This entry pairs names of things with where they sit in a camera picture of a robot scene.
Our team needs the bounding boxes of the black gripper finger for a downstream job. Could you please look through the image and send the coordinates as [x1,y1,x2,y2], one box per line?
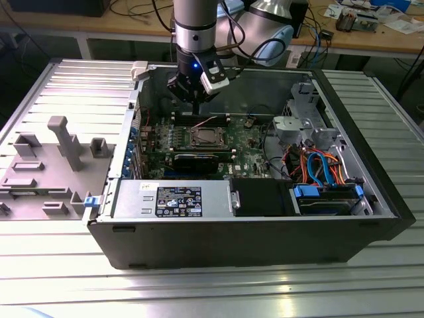
[197,86,218,115]
[167,74,199,115]

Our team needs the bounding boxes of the metal socket cover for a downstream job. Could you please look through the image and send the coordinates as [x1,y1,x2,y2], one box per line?
[189,127,226,146]

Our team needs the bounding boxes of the CPU socket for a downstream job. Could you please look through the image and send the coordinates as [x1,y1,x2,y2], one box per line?
[187,127,229,149]

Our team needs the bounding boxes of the blue expansion slot clips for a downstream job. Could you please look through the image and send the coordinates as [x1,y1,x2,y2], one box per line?
[121,125,138,177]

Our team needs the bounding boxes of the black RAM stick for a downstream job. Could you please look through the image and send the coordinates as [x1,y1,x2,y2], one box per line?
[172,146,235,156]

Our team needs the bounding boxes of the black graphics card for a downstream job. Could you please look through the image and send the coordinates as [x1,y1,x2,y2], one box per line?
[174,152,219,175]

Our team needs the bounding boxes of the wooden workbench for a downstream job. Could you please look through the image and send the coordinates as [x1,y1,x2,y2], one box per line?
[0,0,424,54]

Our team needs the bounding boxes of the green motherboard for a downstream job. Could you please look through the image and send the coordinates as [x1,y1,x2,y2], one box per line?
[138,114,276,182]

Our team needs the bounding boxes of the silver drive cage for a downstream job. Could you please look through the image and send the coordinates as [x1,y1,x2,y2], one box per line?
[283,82,332,133]

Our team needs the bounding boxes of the silver power supply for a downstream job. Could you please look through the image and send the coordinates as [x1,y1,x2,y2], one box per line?
[112,180,233,219]

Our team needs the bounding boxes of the black tower device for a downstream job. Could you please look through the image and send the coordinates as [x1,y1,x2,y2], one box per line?
[290,0,309,39]

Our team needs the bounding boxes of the hard disk in blue carrier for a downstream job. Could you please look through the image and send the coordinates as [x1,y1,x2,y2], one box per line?
[293,184,364,216]

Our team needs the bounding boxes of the black box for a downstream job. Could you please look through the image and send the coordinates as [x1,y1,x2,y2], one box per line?
[6,0,110,18]

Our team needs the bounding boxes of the black PC case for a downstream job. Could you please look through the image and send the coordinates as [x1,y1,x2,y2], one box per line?
[86,61,417,271]

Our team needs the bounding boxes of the copper heat sink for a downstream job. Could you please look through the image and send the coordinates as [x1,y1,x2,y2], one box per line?
[336,9,358,33]

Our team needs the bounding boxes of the grey parts rack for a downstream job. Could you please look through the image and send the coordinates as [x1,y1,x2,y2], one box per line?
[0,115,117,221]

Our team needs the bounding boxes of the white paper sheet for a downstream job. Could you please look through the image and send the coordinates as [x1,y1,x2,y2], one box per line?
[384,19,422,34]

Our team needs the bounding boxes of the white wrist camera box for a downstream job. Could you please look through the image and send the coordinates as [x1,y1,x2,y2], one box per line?
[200,59,231,94]

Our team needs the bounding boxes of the black camera cable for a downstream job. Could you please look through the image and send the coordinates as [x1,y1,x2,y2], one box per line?
[228,13,288,72]

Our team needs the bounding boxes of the blue wire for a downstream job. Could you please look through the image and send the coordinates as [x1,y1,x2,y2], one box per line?
[307,151,336,186]

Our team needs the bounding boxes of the orange wire bundle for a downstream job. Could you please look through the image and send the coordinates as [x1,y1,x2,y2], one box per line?
[284,145,347,185]

